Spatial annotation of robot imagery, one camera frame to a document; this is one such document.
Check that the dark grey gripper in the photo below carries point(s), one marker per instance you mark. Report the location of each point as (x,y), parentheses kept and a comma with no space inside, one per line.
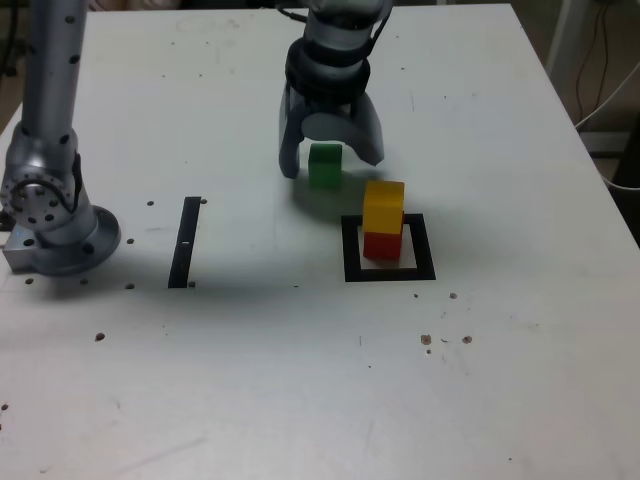
(332,107)

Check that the green cube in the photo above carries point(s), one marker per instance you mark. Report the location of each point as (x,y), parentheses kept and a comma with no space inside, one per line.
(325,172)

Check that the yellow cube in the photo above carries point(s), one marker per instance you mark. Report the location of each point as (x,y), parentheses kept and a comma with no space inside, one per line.
(382,210)

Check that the red cube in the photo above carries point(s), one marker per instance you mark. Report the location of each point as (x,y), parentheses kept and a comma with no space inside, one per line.
(382,246)

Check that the black tape square outline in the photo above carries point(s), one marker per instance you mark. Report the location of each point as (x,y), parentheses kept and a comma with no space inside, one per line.
(390,275)

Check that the black tape strip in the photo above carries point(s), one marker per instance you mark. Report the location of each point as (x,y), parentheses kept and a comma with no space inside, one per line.
(182,250)

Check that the dark background object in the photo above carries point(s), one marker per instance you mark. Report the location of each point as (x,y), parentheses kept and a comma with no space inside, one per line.
(12,55)

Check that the white frame post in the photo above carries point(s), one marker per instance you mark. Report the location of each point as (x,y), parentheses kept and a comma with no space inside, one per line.
(562,40)

